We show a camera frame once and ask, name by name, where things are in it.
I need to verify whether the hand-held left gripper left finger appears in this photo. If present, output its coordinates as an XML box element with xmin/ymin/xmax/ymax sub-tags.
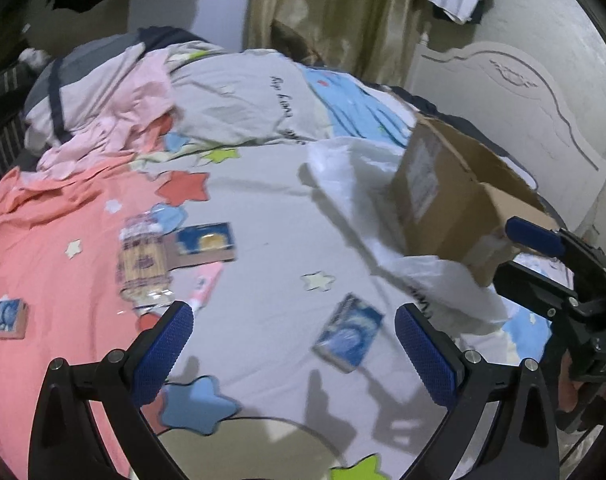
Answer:
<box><xmin>29</xmin><ymin>301</ymin><xmax>195</xmax><ymax>480</ymax></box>

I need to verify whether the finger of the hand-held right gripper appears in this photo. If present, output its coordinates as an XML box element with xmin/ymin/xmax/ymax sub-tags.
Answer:
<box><xmin>506</xmin><ymin>216</ymin><xmax>606</xmax><ymax>292</ymax></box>
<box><xmin>493</xmin><ymin>259</ymin><xmax>580</xmax><ymax>322</ymax></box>

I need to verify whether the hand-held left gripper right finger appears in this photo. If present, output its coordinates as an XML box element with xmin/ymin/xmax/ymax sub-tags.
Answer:
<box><xmin>394</xmin><ymin>302</ymin><xmax>561</xmax><ymax>480</ymax></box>

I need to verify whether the blue printed card packet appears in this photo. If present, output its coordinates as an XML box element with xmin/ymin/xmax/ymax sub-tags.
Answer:
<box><xmin>311</xmin><ymin>292</ymin><xmax>385</xmax><ymax>373</ymax></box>

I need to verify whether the brown cardboard box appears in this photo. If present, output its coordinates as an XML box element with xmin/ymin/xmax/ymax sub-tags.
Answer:
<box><xmin>390</xmin><ymin>112</ymin><xmax>561</xmax><ymax>288</ymax></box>

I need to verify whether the white plastic bag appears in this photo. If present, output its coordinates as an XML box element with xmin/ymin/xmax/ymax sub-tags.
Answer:
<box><xmin>305</xmin><ymin>135</ymin><xmax>514</xmax><ymax>333</ymax></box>

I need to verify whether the pink tube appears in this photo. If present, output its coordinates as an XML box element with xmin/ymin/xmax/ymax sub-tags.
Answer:
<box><xmin>185</xmin><ymin>262</ymin><xmax>225</xmax><ymax>311</ymax></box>

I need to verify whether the flat opened blue carton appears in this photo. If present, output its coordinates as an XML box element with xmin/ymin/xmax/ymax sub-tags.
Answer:
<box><xmin>170</xmin><ymin>221</ymin><xmax>237</xmax><ymax>268</ymax></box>

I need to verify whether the cream carved headboard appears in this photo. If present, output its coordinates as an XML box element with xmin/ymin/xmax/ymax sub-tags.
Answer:
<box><xmin>413</xmin><ymin>40</ymin><xmax>606</xmax><ymax>241</ymax></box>

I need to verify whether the small blue printed cube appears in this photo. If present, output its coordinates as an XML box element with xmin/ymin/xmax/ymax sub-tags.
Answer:
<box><xmin>0</xmin><ymin>297</ymin><xmax>30</xmax><ymax>339</ymax></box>

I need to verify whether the cartoon printed bed sheet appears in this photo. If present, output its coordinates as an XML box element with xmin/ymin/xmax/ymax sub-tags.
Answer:
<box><xmin>0</xmin><ymin>130</ymin><xmax>584</xmax><ymax>480</ymax></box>

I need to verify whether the pink garment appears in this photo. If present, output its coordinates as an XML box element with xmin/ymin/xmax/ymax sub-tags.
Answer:
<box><xmin>36</xmin><ymin>50</ymin><xmax>176</xmax><ymax>181</ymax></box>

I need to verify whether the gold curtain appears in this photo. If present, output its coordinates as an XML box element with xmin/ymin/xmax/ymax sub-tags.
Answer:
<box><xmin>243</xmin><ymin>0</ymin><xmax>434</xmax><ymax>86</ymax></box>

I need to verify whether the black striped bag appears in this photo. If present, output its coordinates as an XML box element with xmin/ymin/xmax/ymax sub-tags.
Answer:
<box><xmin>0</xmin><ymin>60</ymin><xmax>34</xmax><ymax>186</ymax></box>

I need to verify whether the brown cushion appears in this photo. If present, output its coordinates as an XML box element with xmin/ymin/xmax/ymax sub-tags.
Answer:
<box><xmin>273</xmin><ymin>19</ymin><xmax>324</xmax><ymax>63</ymax></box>

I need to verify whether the white crumpled cloth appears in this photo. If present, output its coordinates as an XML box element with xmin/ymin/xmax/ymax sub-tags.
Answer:
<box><xmin>18</xmin><ymin>47</ymin><xmax>49</xmax><ymax>68</ymax></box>

